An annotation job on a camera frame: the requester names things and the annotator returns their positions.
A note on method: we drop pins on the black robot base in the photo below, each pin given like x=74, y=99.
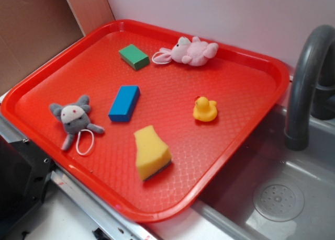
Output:
x=25, y=172

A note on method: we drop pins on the yellow rubber duck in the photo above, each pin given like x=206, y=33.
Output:
x=205, y=110

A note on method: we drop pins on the red plastic tray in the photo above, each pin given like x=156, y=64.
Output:
x=245, y=85

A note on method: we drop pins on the yellow sponge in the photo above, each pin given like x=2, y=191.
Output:
x=153, y=154

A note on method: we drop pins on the blue wooden block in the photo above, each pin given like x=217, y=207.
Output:
x=124, y=103

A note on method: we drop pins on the green wooden block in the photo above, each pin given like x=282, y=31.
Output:
x=134, y=57

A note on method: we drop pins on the pink plush bunny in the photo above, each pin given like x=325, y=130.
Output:
x=189, y=52

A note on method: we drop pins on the grey plush mouse toy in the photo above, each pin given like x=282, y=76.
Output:
x=75, y=120

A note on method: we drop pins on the grey plastic sink basin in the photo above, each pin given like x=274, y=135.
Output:
x=266, y=191

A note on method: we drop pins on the grey toy faucet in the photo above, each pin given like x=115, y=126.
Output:
x=312, y=90

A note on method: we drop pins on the brown cardboard panel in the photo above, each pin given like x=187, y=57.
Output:
x=34, y=31

